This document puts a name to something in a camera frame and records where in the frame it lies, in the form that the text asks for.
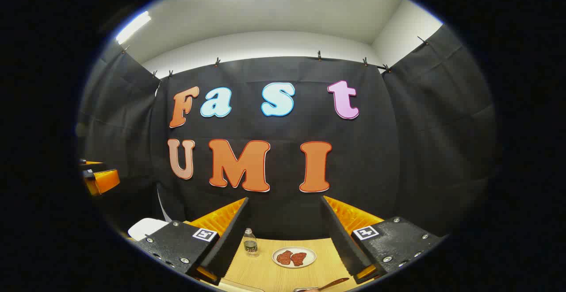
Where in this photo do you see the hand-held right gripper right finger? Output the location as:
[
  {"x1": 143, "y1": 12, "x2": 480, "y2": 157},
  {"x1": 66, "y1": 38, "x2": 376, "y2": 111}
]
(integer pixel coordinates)
[{"x1": 320, "y1": 195, "x2": 445, "y2": 284}]

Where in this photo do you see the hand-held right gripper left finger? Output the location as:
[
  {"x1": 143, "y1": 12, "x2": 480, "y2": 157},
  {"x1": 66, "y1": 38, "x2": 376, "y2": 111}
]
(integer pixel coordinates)
[{"x1": 137, "y1": 197, "x2": 249, "y2": 286}]

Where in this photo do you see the brown wooden spoon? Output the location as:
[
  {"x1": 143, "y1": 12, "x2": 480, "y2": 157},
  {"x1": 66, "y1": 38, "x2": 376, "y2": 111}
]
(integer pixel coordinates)
[{"x1": 317, "y1": 277, "x2": 350, "y2": 291}]

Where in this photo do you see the white rice cooker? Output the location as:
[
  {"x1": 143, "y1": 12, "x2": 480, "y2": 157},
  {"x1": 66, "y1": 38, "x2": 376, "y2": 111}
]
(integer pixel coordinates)
[{"x1": 128, "y1": 218, "x2": 169, "y2": 241}]

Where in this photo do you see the clear plastic water bottle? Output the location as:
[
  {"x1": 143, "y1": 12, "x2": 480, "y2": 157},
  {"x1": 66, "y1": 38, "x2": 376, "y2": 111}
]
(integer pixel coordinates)
[{"x1": 243, "y1": 228, "x2": 259, "y2": 257}]

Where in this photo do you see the white round plate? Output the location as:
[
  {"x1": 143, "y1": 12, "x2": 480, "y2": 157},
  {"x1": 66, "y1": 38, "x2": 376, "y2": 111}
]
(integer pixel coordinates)
[{"x1": 272, "y1": 246, "x2": 317, "y2": 269}]

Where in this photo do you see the ceiling light panel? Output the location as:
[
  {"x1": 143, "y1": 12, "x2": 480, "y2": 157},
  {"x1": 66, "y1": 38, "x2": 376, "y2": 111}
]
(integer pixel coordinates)
[{"x1": 116, "y1": 11, "x2": 152, "y2": 45}]

